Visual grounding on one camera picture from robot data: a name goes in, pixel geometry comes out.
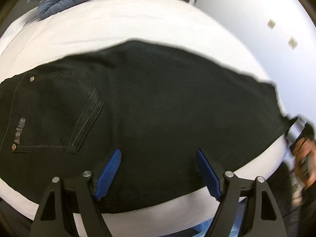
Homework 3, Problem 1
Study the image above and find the white bed mattress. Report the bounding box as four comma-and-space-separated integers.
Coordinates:
1, 0, 285, 236

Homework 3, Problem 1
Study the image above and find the right hand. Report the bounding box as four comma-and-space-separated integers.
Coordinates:
292, 138, 315, 189

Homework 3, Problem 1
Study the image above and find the beige wall socket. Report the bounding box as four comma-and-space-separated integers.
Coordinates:
288, 38, 297, 49
267, 20, 276, 29

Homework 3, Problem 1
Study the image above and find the black jeans pant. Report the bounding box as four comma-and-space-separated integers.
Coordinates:
1, 41, 289, 213

